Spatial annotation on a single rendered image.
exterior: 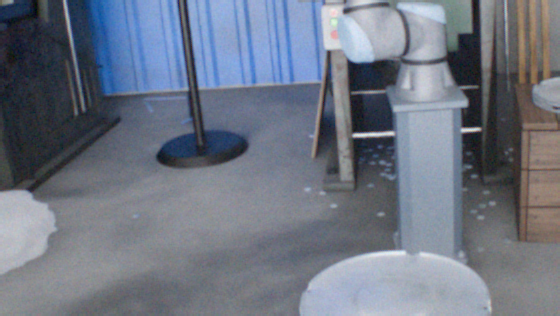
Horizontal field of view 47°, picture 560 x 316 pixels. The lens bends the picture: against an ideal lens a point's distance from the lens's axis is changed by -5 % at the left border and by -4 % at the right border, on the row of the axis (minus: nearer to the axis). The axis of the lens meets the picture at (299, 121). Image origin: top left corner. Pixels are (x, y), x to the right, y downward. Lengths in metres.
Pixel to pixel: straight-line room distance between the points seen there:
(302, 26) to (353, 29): 2.05
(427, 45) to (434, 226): 0.47
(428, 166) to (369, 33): 0.37
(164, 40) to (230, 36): 0.38
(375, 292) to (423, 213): 0.70
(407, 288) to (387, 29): 0.71
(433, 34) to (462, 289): 0.74
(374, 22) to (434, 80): 0.21
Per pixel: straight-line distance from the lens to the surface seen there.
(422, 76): 1.63
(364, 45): 1.55
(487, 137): 2.23
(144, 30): 3.79
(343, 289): 1.08
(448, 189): 1.71
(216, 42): 3.68
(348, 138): 2.21
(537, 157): 1.81
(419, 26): 1.60
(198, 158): 2.62
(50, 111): 2.97
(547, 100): 1.88
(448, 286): 1.08
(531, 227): 1.89
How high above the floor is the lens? 0.92
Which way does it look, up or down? 18 degrees down
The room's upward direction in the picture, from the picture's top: 5 degrees counter-clockwise
